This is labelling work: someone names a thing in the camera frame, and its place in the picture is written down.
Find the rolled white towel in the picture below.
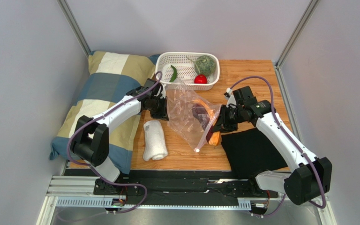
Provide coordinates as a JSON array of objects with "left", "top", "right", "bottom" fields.
[{"left": 143, "top": 120, "right": 168, "bottom": 162}]

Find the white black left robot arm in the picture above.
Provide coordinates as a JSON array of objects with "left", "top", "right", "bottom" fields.
[{"left": 67, "top": 85, "right": 168, "bottom": 183}]

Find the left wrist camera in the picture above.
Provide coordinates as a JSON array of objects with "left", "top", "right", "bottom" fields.
[{"left": 126, "top": 78, "right": 166, "bottom": 102}]

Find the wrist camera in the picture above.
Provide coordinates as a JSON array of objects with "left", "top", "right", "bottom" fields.
[
  {"left": 225, "top": 86, "right": 257, "bottom": 107},
  {"left": 126, "top": 78, "right": 166, "bottom": 102}
]

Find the green fake leafy vegetable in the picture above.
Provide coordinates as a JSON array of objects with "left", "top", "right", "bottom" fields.
[{"left": 186, "top": 55, "right": 216, "bottom": 76}]

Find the green fake chili pepper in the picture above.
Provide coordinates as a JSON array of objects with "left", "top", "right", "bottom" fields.
[{"left": 169, "top": 65, "right": 178, "bottom": 83}]

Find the black cloth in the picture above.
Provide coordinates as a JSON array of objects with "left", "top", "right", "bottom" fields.
[{"left": 221, "top": 128, "right": 287, "bottom": 180}]

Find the aluminium frame rail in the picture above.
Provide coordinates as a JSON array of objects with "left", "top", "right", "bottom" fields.
[{"left": 37, "top": 170, "right": 336, "bottom": 225}]

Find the plaid blue beige pillow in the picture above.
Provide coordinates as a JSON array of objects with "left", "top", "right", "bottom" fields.
[{"left": 49, "top": 51, "right": 159, "bottom": 174}]

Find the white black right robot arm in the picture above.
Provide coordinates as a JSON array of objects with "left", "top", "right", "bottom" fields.
[{"left": 217, "top": 100, "right": 332, "bottom": 209}]

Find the clear zip top bag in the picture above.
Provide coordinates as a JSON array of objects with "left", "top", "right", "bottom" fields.
[{"left": 165, "top": 79, "right": 221, "bottom": 152}]

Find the red fake tomato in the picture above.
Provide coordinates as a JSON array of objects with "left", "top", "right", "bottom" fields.
[{"left": 194, "top": 74, "right": 208, "bottom": 84}]

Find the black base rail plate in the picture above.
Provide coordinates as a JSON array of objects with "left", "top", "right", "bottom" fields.
[{"left": 64, "top": 169, "right": 279, "bottom": 206}]

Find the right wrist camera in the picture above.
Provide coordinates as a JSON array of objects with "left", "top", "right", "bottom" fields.
[{"left": 225, "top": 86, "right": 257, "bottom": 107}]

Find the white perforated plastic basket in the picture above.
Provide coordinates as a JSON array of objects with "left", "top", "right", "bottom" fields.
[{"left": 155, "top": 52, "right": 220, "bottom": 91}]

